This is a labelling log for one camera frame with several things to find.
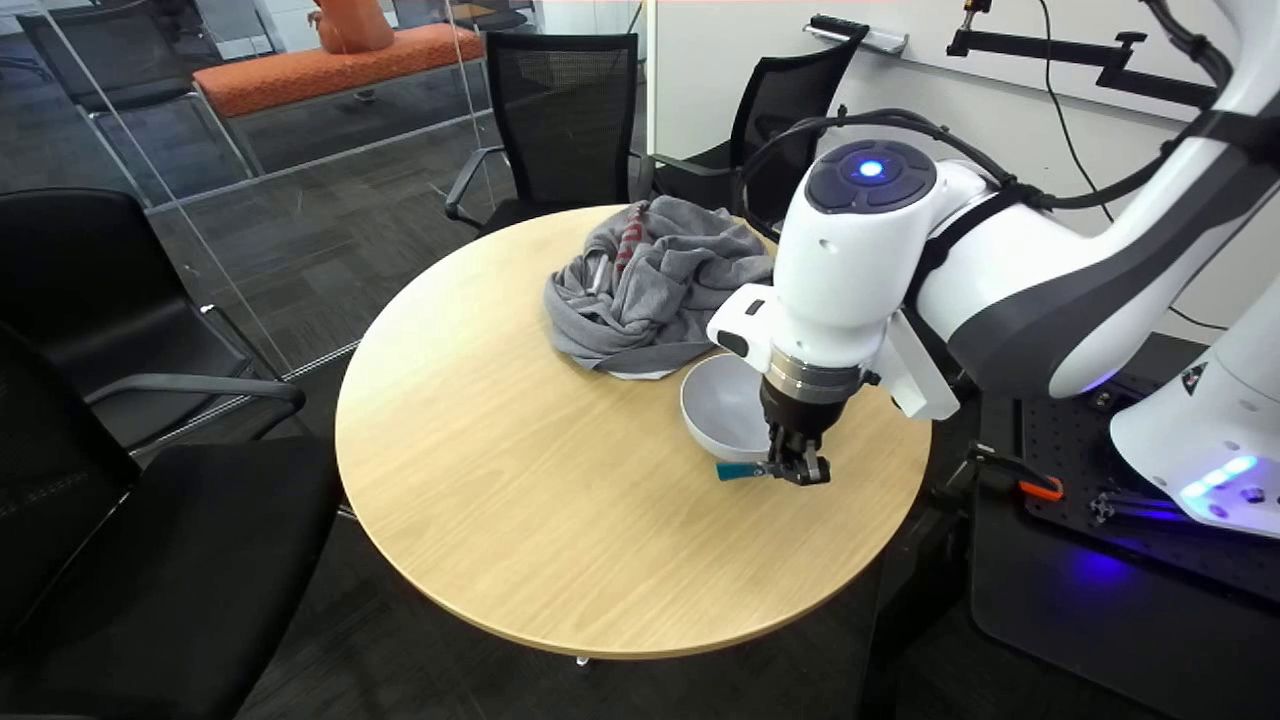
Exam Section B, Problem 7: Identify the black office chair behind glass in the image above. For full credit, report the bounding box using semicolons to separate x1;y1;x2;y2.
18;0;266;179

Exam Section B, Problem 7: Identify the orange black clamp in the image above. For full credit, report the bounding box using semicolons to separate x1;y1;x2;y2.
962;438;1074;513

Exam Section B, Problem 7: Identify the black wall cable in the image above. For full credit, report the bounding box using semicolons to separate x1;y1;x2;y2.
1038;0;1082;193

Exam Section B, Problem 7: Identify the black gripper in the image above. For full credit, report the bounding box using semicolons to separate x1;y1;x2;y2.
759;378;860;488

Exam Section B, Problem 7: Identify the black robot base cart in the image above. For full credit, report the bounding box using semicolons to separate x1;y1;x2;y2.
970;332;1280;720

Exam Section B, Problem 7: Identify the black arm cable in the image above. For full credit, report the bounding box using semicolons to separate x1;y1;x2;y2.
724;0;1254;227

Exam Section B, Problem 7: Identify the crumpled grey cloth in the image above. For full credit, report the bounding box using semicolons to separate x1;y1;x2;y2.
540;193;780;385

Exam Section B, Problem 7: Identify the black wall mounted bracket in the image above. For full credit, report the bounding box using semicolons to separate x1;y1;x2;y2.
944;0;1224;113

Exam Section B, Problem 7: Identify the clear glass partition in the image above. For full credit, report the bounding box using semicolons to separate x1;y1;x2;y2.
38;0;495;385

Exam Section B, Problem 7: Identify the orange upholstered bench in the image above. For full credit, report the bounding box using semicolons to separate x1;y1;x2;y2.
187;19;493;126

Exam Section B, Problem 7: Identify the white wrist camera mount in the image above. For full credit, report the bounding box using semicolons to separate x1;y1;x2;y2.
882;312;965;422

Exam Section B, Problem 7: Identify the black mesh office chair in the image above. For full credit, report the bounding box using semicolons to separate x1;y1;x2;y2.
647;10;871;232
441;28;643;232

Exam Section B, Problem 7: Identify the black padded armchair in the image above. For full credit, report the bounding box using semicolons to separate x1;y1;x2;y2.
0;183;314;465
0;314;352;720

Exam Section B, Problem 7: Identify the grey bowl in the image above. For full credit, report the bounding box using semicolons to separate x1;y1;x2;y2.
678;347;780;467

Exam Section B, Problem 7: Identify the orange cushion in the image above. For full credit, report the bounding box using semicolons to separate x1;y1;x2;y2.
309;0;402;58

